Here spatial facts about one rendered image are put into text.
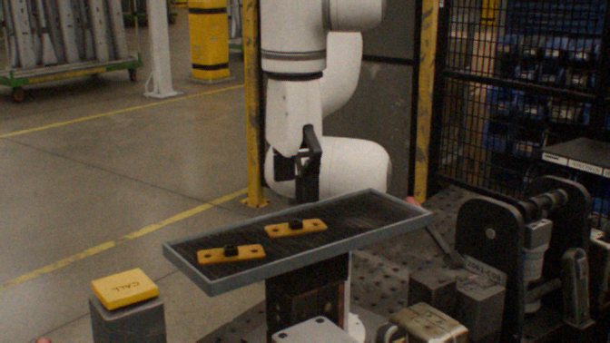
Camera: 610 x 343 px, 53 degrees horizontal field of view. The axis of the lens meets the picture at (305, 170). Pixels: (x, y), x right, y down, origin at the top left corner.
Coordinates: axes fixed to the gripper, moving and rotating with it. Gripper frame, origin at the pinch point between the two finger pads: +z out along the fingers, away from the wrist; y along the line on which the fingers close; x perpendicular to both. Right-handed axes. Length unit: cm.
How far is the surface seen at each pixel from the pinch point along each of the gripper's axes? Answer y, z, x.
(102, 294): 9.3, 6.7, -26.5
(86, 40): -803, 67, -7
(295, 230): 1.1, 6.4, -0.4
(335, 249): 7.6, 6.8, 2.9
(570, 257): 10.4, 13.3, 40.3
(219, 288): 12.1, 7.0, -13.7
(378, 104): -217, 43, 125
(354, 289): -56, 53, 36
